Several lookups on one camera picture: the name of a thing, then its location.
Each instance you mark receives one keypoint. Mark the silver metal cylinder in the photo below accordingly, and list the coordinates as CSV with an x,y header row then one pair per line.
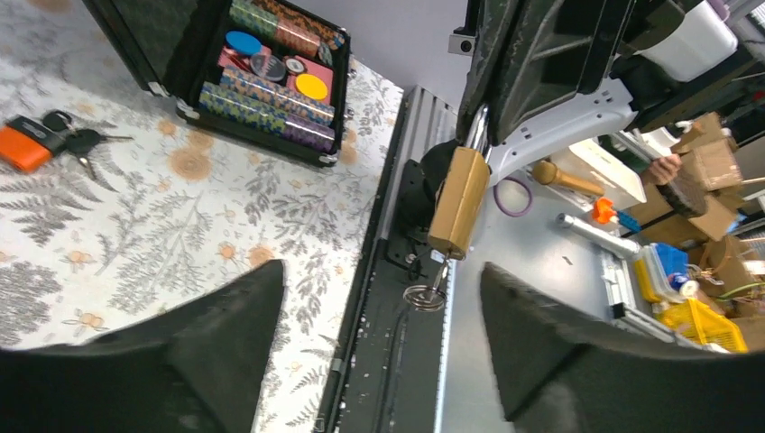
x,y
622,248

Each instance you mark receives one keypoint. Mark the orange blue toy tool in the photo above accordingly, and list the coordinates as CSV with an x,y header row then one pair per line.
x,y
604,214

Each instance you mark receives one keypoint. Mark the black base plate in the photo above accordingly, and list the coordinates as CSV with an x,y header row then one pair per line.
x,y
384,376

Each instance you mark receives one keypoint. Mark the black poker chip case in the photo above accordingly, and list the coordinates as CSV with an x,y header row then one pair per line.
x,y
177,50

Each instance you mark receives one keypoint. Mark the blue poker chip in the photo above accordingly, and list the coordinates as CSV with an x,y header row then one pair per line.
x,y
243,43

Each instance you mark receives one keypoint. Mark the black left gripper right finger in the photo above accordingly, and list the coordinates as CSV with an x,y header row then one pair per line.
x,y
558,369

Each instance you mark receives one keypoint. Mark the orange padlock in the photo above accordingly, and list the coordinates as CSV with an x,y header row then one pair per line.
x,y
27,144

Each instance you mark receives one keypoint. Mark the wooden handle tool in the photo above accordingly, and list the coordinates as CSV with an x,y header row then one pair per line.
x,y
548,173

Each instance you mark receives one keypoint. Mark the floral patterned mat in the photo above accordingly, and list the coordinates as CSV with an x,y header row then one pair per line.
x,y
173,213

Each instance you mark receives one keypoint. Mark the yellow poker chip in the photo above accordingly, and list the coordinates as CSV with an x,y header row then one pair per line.
x,y
311,86

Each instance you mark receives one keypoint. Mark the black keys bunch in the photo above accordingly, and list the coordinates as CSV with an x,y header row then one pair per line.
x,y
82,141

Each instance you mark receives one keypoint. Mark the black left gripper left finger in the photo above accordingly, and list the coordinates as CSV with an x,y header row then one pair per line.
x,y
196,368

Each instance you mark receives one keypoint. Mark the yellow plastic crate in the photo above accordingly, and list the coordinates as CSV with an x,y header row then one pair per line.
x,y
697,322

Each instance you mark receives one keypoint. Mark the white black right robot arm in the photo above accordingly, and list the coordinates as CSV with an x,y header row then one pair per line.
x,y
670,59

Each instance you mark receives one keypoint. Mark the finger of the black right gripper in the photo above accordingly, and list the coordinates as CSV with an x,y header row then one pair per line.
x,y
549,52
486,20

